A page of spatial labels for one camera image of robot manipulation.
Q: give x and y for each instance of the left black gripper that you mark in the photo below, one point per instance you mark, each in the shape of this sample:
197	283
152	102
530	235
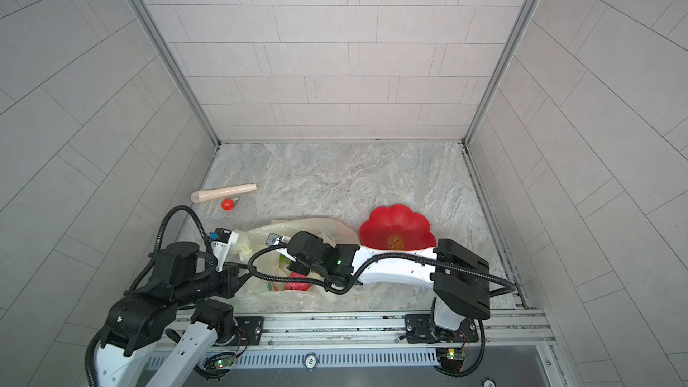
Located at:
233	281

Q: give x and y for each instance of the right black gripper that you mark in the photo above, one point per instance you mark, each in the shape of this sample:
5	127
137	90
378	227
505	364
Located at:
296	265

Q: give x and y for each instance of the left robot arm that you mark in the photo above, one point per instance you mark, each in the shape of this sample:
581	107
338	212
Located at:
186	300

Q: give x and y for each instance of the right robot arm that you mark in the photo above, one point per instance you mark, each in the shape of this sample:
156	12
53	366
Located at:
460	279

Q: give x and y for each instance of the small red ball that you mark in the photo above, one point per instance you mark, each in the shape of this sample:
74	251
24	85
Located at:
228	204

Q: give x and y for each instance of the wooden rolling pin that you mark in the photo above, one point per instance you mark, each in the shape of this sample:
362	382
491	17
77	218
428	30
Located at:
201	196

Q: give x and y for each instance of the red flower-shaped bowl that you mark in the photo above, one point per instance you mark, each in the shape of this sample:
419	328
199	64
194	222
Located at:
397	228

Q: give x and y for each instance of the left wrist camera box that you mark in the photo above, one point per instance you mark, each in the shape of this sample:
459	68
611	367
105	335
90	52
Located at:
221	241

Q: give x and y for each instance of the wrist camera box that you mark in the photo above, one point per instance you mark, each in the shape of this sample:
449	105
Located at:
221	241
278	241

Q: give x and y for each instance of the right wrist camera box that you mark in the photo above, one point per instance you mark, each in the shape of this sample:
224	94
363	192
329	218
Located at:
278	241

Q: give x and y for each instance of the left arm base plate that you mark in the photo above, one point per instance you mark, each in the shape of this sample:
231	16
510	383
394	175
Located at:
246	332

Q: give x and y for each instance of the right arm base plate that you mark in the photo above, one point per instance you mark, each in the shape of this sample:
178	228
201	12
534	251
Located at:
420	328

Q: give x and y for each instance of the aluminium mounting rail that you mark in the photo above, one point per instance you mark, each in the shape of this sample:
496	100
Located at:
377	330

